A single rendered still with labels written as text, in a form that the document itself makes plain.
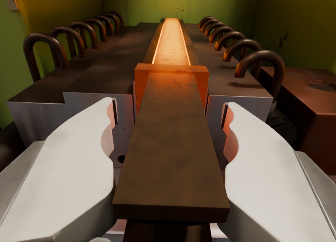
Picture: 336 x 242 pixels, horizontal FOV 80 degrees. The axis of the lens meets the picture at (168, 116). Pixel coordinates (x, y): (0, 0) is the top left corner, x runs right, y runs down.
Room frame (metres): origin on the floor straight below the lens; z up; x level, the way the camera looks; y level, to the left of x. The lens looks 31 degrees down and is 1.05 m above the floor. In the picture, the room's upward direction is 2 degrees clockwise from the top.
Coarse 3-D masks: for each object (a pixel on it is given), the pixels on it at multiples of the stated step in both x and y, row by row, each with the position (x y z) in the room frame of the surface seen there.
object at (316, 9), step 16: (272, 0) 0.53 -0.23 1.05; (288, 0) 0.46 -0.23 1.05; (304, 0) 0.40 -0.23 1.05; (320, 0) 0.36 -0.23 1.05; (256, 16) 0.60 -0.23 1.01; (272, 16) 0.51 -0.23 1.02; (288, 16) 0.44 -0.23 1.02; (304, 16) 0.39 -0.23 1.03; (320, 16) 0.35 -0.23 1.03; (256, 32) 0.58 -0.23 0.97; (272, 32) 0.49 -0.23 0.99; (288, 32) 0.42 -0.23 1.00; (304, 32) 0.37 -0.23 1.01; (320, 32) 0.33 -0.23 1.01; (272, 48) 0.47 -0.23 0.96; (288, 48) 0.40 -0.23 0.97; (304, 48) 0.36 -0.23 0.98; (320, 48) 0.32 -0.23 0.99; (272, 64) 0.44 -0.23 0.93; (288, 64) 0.39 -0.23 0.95; (304, 64) 0.34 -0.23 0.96; (320, 64) 0.31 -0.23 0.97
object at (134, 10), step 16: (112, 0) 0.61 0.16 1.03; (128, 0) 0.61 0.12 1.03; (144, 0) 0.61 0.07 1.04; (160, 0) 0.61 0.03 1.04; (176, 0) 0.61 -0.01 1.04; (192, 0) 0.61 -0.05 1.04; (208, 0) 0.61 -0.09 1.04; (224, 0) 0.61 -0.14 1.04; (240, 0) 0.61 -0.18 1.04; (256, 0) 0.61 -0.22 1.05; (128, 16) 0.61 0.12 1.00; (144, 16) 0.61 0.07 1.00; (160, 16) 0.61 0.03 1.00; (176, 16) 0.61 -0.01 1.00; (192, 16) 0.61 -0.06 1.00; (224, 16) 0.61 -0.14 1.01; (240, 16) 0.61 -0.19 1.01; (224, 32) 0.61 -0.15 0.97; (240, 48) 0.61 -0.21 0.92
